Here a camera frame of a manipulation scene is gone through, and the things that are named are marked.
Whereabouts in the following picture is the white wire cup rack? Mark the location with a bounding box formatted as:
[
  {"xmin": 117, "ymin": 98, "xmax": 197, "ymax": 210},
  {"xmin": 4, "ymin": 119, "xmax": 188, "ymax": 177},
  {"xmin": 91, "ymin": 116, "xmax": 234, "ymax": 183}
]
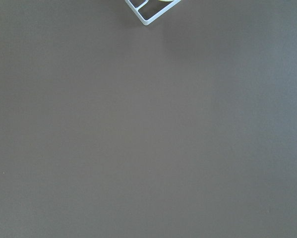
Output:
[{"xmin": 125, "ymin": 0, "xmax": 181, "ymax": 26}]

